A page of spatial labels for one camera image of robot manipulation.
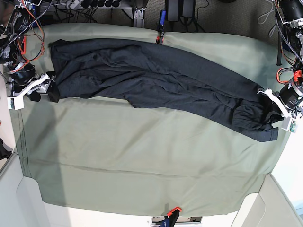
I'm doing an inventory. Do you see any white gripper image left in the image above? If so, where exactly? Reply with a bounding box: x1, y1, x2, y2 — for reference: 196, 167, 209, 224
11, 72, 60, 103

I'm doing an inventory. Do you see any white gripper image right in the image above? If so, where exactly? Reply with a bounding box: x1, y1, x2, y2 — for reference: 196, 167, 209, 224
257, 88, 297, 125

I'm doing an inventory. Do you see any dark navy long-sleeve T-shirt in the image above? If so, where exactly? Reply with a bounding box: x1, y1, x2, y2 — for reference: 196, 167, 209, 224
50, 39, 278, 142

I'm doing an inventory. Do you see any robot arm image right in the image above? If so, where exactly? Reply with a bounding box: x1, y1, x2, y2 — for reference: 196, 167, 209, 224
258, 0, 303, 132

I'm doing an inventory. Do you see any sage green table cloth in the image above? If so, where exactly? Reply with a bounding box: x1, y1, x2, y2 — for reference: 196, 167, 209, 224
5, 22, 300, 216

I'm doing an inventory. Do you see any white power strip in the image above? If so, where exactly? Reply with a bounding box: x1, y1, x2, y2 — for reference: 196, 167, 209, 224
53, 0, 82, 10

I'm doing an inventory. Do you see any orange black clamp top centre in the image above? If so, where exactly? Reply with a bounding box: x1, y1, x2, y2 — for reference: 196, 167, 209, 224
156, 31, 165, 45

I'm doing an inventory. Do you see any orange black clamp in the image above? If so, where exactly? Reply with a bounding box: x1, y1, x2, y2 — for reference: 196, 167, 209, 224
159, 207, 182, 227
156, 31, 165, 45

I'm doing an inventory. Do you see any orange black clamp bottom centre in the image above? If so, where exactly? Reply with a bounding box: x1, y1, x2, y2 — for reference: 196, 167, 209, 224
159, 207, 182, 227

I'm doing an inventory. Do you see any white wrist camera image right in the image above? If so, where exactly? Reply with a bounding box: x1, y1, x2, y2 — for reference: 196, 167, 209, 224
281, 117, 298, 133

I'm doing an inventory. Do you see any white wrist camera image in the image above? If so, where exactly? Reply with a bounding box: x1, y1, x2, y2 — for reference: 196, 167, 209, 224
7, 96, 24, 110
281, 117, 298, 133

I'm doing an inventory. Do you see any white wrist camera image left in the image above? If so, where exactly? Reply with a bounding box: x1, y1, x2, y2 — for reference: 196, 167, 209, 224
7, 96, 24, 110

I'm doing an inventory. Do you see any grey metal bracket post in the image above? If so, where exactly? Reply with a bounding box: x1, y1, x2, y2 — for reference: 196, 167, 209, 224
133, 8, 145, 28

